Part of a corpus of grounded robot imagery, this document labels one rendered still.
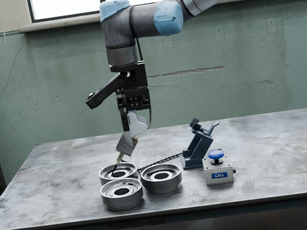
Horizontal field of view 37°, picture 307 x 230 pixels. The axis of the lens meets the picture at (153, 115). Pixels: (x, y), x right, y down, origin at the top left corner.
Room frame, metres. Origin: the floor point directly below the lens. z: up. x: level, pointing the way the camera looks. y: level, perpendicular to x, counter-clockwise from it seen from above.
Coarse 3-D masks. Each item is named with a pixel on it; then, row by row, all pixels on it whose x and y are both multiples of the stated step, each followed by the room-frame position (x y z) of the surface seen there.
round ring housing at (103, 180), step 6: (120, 162) 1.19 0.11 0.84; (126, 162) 1.19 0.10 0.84; (108, 168) 1.18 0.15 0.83; (132, 168) 1.16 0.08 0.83; (102, 174) 1.16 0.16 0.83; (114, 174) 1.16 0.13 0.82; (120, 174) 1.16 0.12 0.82; (126, 174) 1.13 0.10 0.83; (132, 174) 1.11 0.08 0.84; (102, 180) 1.11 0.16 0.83; (108, 180) 1.09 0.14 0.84
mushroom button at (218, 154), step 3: (216, 150) 1.10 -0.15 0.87; (210, 153) 1.08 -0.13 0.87; (213, 153) 1.08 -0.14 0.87; (216, 153) 1.08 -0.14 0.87; (219, 153) 1.08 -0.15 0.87; (222, 153) 1.08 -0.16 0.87; (210, 156) 1.08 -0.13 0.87; (213, 156) 1.07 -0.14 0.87; (216, 156) 1.07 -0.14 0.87; (219, 156) 1.07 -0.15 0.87; (222, 156) 1.07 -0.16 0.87; (216, 159) 1.08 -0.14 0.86
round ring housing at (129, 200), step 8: (112, 184) 1.08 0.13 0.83; (120, 184) 1.08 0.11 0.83; (128, 184) 1.07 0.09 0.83; (136, 184) 1.06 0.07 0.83; (104, 192) 1.04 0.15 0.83; (112, 192) 1.04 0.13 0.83; (120, 192) 1.05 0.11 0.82; (128, 192) 1.05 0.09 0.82; (136, 192) 1.00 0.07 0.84; (104, 200) 1.00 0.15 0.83; (112, 200) 0.99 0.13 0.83; (120, 200) 0.98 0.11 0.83; (128, 200) 0.98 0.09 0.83; (136, 200) 1.00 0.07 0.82; (112, 208) 1.00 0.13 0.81; (120, 208) 0.99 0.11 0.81; (128, 208) 0.99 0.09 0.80
